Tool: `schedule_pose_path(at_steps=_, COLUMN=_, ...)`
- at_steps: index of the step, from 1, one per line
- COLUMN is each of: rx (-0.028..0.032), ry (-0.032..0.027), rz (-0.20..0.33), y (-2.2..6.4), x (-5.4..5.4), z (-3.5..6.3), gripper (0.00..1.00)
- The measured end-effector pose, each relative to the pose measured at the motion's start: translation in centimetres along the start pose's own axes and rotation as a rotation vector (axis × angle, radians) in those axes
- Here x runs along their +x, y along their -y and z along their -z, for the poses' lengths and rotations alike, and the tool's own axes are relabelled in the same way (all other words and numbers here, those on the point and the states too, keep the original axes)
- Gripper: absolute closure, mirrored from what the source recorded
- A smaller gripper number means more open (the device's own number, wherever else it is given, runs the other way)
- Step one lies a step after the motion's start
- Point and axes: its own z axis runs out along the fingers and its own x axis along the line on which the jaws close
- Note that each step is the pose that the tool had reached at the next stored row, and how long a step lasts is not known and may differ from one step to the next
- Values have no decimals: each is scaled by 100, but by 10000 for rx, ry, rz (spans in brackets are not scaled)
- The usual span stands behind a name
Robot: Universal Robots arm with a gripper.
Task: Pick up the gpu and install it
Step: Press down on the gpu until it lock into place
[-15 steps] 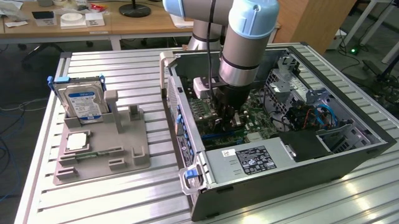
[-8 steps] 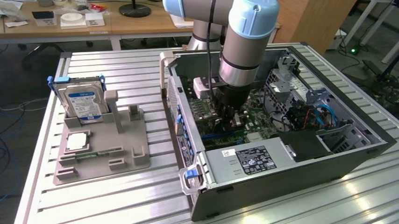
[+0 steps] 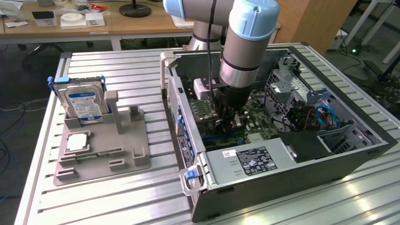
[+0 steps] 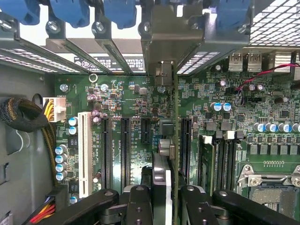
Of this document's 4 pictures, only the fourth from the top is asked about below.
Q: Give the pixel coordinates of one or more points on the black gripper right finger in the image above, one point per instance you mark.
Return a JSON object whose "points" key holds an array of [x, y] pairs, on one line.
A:
{"points": [[194, 206]]}

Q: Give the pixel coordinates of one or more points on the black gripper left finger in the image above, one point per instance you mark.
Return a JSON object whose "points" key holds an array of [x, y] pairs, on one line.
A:
{"points": [[138, 206]]}

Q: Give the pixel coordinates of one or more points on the dark RAM stick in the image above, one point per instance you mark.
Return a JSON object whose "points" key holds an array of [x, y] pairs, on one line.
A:
{"points": [[207, 164]]}

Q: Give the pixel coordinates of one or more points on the black RAM slot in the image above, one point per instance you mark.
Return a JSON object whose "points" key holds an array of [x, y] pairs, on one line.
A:
{"points": [[229, 164], [218, 164]]}

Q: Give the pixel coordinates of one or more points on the long black expansion slot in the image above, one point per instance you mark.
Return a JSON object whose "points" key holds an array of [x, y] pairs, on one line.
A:
{"points": [[125, 152], [106, 152], [186, 145]]}

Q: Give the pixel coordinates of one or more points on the CPU socket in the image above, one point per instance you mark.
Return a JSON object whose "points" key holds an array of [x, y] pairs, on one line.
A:
{"points": [[269, 199]]}

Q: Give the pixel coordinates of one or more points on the short black expansion slot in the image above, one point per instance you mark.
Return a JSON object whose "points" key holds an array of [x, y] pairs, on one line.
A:
{"points": [[146, 131]]}

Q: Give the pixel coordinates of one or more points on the white expansion slot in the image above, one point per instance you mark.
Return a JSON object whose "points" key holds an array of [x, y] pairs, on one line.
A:
{"points": [[84, 152]]}

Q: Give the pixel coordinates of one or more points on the green motherboard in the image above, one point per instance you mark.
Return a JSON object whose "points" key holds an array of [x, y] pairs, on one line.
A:
{"points": [[140, 93]]}

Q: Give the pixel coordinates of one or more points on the white power connector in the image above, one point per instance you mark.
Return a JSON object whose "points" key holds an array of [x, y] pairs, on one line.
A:
{"points": [[57, 107]]}

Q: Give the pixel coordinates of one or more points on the black regulatory label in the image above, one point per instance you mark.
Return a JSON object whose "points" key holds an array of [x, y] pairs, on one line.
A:
{"points": [[136, 64]]}

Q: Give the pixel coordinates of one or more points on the metal USB port block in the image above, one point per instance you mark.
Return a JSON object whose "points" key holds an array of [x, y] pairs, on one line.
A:
{"points": [[243, 63]]}

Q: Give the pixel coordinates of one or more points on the metal slot cover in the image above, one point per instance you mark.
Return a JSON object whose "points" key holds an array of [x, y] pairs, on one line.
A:
{"points": [[9, 32], [102, 38], [222, 39], [56, 35]]}

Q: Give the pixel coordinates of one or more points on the blue retention clip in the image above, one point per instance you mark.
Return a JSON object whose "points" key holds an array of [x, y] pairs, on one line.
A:
{"points": [[234, 14], [120, 12], [70, 11], [18, 10]]}

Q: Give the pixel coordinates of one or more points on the black open PC case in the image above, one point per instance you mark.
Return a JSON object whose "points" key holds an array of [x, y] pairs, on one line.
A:
{"points": [[260, 8]]}

